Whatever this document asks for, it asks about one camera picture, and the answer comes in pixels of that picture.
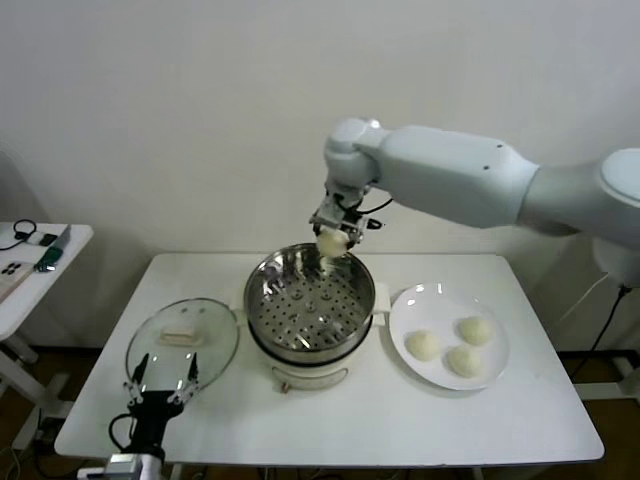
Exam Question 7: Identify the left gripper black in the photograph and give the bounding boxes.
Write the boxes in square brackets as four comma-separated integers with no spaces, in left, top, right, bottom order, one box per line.
[123,352,202,454]

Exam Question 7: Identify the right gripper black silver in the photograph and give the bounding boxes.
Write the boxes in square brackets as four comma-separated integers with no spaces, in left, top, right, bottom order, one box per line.
[309,187,372,250]

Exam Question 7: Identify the white steamed baozi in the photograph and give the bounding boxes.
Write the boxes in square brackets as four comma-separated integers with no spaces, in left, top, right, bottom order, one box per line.
[317,226,352,260]
[445,345,484,378]
[458,315,495,346]
[404,329,442,362]

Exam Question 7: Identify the round glass lid cream handle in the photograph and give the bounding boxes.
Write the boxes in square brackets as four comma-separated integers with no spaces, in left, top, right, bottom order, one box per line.
[125,298,240,401]

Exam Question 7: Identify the perforated steel steamer basket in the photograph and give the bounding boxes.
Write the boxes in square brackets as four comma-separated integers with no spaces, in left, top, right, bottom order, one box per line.
[229,243,392,354]

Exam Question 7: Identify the white round plate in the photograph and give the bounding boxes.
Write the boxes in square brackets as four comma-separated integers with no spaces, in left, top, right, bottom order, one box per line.
[388,282,511,392]

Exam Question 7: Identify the dark floor power strip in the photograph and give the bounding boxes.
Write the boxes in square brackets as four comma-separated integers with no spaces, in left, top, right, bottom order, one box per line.
[33,418,62,445]

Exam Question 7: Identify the white side table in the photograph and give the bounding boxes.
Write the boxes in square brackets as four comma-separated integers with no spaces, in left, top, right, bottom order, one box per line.
[0,222,95,416]

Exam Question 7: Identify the cream electric cooking pot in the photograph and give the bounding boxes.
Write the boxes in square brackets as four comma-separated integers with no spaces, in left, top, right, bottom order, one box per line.
[248,319,374,394]

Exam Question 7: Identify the beige booklet with black dots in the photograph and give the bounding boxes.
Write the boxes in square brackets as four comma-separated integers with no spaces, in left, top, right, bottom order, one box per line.
[0,259,32,304]

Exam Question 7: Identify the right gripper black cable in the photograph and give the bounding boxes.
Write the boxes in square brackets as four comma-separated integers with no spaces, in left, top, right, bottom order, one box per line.
[359,196,395,231]

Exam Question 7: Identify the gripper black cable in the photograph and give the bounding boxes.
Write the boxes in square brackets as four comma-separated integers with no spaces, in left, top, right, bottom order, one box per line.
[359,196,395,231]
[108,412,139,454]

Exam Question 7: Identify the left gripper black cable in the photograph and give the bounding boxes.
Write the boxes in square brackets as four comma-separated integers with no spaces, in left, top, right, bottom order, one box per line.
[108,412,139,454]

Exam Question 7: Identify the left wrist camera silver box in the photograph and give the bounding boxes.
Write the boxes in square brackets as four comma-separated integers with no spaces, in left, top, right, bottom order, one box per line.
[103,452,145,480]

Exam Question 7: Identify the black coiled cable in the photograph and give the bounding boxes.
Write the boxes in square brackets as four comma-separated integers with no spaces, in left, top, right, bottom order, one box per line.
[0,219,37,251]

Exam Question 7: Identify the white wall cable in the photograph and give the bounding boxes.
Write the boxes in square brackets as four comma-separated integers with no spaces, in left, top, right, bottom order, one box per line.
[562,272,621,321]

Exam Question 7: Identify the black power cable with adapter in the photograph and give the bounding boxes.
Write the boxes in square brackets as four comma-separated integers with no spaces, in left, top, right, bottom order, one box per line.
[592,284,639,354]

